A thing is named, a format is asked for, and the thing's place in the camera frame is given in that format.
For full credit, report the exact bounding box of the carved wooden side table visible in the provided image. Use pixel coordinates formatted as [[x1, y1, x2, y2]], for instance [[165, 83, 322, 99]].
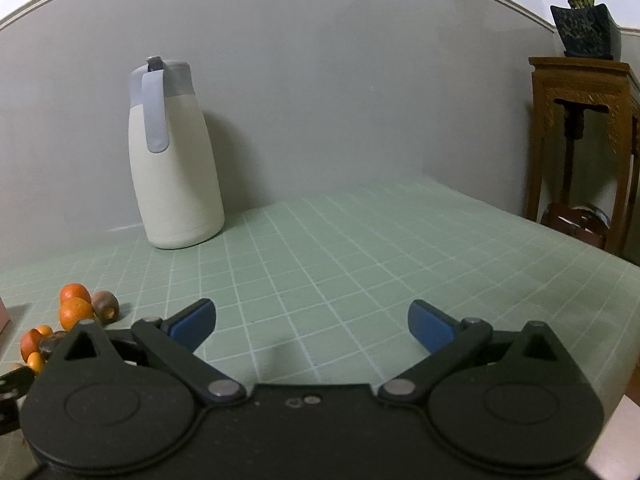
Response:
[[523, 56, 640, 256]]

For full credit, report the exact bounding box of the white plastic bottle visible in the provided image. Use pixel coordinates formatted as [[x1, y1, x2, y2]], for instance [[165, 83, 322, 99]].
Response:
[[128, 56, 226, 250]]

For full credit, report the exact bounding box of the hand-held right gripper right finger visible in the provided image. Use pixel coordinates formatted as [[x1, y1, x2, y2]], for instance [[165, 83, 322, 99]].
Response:
[[377, 299, 576, 403]]

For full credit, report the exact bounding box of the orange mandarin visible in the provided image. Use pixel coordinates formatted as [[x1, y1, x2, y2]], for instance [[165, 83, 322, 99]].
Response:
[[59, 298, 96, 330], [60, 283, 93, 306]]

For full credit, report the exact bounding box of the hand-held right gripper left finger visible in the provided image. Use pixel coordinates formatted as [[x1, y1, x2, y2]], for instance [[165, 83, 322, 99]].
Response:
[[47, 298, 247, 406]]

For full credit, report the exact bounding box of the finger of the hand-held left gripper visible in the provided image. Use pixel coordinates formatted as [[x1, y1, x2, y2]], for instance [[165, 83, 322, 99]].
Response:
[[0, 364, 37, 436]]

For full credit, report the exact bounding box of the green grid cutting mat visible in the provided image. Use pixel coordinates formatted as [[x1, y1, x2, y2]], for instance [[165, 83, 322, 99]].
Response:
[[0, 174, 640, 461]]

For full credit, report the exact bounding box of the dark brown fruit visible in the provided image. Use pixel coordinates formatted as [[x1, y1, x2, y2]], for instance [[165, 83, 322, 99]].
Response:
[[39, 332, 68, 359]]

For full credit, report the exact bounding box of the brown kiwi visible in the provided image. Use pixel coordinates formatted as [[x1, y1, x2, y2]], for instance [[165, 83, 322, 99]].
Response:
[[90, 290, 120, 323]]

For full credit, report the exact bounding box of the reddish orange fruit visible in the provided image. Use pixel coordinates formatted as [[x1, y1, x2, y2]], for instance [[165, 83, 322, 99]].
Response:
[[20, 328, 44, 364]]

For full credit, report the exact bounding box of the dark square plant pot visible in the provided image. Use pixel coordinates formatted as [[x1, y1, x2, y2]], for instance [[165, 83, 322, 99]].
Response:
[[550, 3, 616, 61]]

